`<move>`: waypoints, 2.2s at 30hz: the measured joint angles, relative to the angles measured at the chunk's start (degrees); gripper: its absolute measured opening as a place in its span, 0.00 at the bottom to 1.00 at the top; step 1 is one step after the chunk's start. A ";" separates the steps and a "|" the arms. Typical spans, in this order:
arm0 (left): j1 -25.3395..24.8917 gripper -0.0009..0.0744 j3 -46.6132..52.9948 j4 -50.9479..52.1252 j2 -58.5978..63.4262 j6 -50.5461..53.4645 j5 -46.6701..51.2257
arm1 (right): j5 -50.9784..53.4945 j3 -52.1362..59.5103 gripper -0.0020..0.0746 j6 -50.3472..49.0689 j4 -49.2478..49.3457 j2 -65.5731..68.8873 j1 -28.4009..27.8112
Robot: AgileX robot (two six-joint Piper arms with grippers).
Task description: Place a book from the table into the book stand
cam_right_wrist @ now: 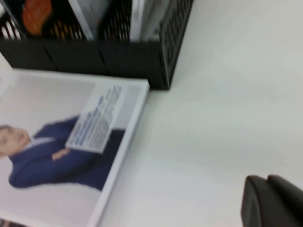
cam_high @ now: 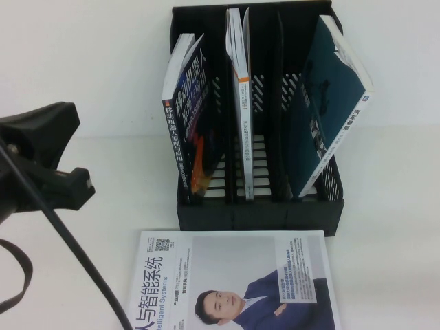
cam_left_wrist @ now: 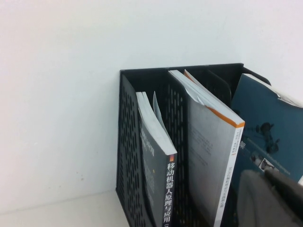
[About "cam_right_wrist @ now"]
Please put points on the white car suspension book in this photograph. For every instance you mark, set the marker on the white car suspension book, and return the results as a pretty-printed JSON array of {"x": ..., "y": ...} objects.
[{"x": 144, "y": 21}]

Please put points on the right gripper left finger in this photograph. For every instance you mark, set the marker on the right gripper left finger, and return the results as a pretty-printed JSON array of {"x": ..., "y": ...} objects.
[{"x": 255, "y": 208}]

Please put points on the magazine with suited man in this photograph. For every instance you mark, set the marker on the magazine with suited man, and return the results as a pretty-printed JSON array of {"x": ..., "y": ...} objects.
[{"x": 59, "y": 165}]

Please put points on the dark mobile robot book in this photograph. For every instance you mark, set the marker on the dark mobile robot book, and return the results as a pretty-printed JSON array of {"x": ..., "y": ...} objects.
[{"x": 35, "y": 14}]

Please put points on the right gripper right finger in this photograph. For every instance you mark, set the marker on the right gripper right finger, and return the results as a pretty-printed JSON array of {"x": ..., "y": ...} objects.
[{"x": 291, "y": 208}]

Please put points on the black three-slot book stand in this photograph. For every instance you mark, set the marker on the black three-slot book stand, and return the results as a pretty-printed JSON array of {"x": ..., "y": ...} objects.
[{"x": 82, "y": 56}]

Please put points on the grey book with orange spine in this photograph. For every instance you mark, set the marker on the grey book with orange spine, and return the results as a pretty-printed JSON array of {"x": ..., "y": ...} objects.
[{"x": 82, "y": 19}]

